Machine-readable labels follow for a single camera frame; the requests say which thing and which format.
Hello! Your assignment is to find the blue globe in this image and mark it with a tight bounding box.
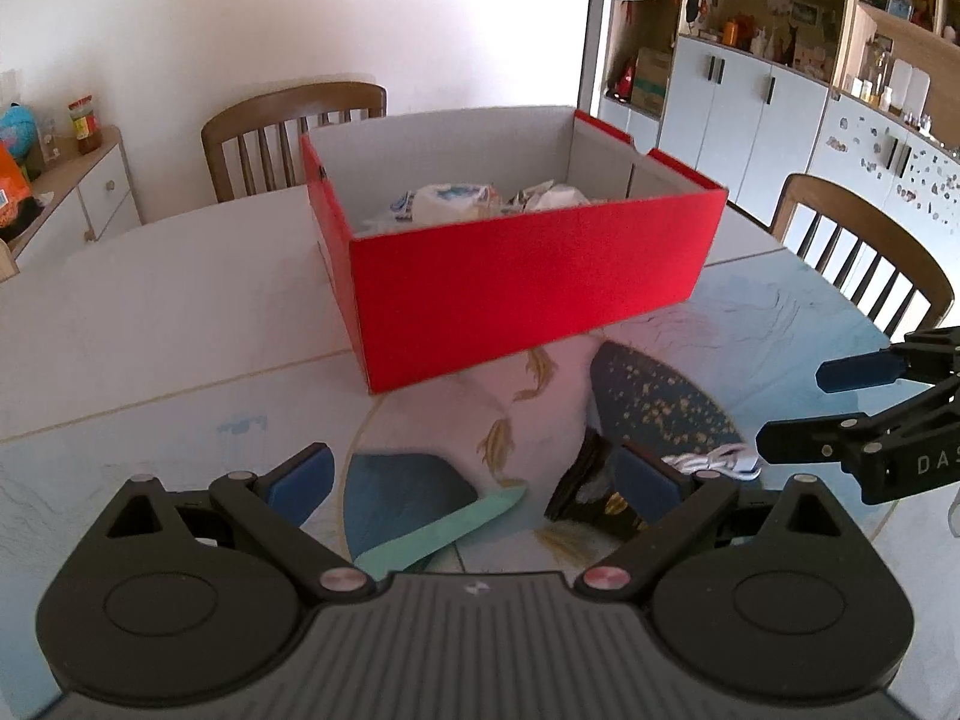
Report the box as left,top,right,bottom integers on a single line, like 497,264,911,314
0,103,39,166

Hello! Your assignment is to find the white cable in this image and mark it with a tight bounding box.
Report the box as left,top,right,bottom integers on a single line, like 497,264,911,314
660,444,763,479

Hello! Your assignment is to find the orange snack bag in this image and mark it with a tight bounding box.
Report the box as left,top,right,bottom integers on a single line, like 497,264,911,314
0,142,35,235

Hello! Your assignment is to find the red cardboard box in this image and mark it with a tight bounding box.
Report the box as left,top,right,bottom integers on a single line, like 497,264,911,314
300,105,729,395

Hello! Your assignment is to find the teal plastic knife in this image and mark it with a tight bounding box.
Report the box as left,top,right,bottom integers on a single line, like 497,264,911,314
352,486,530,575

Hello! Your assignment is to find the silver foil snack bag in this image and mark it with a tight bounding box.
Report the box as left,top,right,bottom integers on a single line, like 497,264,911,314
508,180,595,215

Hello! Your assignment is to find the black snack packet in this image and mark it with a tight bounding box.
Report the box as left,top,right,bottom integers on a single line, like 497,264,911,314
544,427,655,542

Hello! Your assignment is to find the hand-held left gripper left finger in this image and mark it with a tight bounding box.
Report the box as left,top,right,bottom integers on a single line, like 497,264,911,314
105,442,376,602

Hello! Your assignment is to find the wooden chair with curved back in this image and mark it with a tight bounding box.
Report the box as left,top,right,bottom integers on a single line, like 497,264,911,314
201,81,389,204

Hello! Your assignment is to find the white sideboard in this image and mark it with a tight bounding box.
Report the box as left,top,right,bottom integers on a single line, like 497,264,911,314
0,126,143,271

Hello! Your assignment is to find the jar with red lid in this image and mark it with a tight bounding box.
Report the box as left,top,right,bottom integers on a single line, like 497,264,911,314
69,95,103,157

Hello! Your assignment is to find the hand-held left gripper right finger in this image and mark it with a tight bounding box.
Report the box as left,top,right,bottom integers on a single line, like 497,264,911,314
574,441,845,605

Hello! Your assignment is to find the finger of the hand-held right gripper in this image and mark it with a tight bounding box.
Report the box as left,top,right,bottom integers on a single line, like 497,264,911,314
756,382,960,464
816,326,960,395

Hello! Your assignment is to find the wooden chair with slatted back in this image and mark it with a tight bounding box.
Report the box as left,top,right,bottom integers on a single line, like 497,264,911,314
766,172,956,338

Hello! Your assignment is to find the white wall cabinet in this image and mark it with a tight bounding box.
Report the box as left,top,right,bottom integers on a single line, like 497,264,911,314
581,0,960,242

